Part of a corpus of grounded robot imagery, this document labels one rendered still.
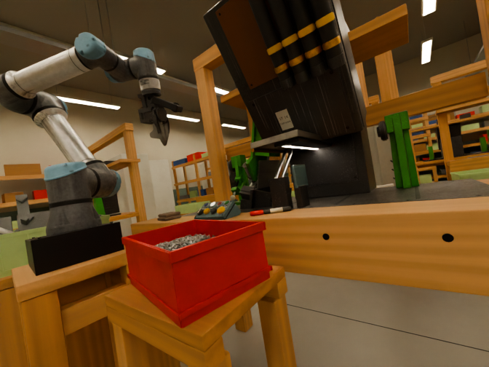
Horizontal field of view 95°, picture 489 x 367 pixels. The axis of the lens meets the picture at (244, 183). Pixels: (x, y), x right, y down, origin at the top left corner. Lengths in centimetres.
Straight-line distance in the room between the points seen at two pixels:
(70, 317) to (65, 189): 37
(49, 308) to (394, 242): 84
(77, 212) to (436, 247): 94
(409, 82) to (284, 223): 1061
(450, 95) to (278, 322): 106
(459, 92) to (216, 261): 112
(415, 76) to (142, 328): 1102
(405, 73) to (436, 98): 994
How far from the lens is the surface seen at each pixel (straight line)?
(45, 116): 122
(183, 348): 44
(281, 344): 60
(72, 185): 91
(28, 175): 716
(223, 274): 44
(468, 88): 126
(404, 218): 54
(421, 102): 125
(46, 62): 107
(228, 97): 138
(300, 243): 61
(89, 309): 87
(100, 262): 82
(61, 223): 91
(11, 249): 136
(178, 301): 40
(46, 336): 85
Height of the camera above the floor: 100
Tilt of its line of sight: level
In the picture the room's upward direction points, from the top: 9 degrees counter-clockwise
